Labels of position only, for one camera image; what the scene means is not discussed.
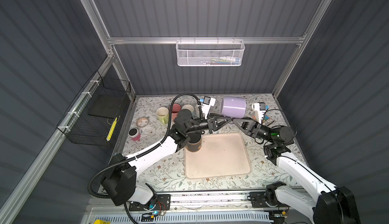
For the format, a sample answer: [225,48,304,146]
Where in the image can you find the black mug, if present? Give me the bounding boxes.
[185,133,202,152]

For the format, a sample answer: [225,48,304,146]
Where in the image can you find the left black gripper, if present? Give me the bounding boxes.
[183,113,229,136]

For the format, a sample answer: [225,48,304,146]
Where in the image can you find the purple mug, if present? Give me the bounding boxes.
[220,97,247,119]

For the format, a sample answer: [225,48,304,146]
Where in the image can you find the yellow object at bottom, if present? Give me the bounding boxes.
[93,219,111,224]

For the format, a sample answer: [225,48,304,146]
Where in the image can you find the black wire basket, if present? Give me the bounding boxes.
[57,72,132,147]

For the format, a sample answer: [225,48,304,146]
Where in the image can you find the beige drying mat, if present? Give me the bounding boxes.
[184,133,251,179]

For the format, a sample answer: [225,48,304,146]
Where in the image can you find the tape roll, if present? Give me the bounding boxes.
[136,117,150,128]

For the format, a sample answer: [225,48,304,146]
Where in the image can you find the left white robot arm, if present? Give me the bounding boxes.
[87,93,234,209]

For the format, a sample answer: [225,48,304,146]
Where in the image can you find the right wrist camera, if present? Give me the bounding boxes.
[251,102,268,124]

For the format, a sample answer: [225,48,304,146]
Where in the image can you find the small magenta cup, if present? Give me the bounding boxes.
[128,128,141,141]

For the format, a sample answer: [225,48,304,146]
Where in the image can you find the white perforated cable tray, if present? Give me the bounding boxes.
[94,211,274,224]

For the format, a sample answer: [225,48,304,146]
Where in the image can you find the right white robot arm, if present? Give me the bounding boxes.
[232,117,361,224]

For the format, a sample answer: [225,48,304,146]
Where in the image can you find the light green mug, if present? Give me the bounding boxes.
[156,107,169,124]

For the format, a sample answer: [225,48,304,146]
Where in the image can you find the light blue mug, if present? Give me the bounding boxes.
[181,104,195,113]

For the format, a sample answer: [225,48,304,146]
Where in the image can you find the floral table cover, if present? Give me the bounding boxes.
[118,93,299,192]

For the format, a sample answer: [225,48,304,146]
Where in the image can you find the white mug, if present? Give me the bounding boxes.
[194,104,201,118]

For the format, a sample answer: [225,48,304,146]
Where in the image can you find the pink patterned mug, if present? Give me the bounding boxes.
[171,103,182,121]

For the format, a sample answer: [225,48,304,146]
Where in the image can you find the white wire basket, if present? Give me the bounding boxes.
[175,39,245,67]

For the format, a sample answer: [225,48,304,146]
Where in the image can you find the colourful marker box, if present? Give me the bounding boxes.
[262,115,274,126]

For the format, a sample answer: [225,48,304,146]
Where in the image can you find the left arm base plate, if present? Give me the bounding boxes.
[127,194,171,211]

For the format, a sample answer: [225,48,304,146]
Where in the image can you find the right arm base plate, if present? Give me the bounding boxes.
[247,191,289,208]

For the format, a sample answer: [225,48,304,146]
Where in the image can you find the tubes in white basket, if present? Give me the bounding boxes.
[202,57,241,66]

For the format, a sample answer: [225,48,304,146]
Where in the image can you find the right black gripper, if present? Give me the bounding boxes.
[231,119,274,146]

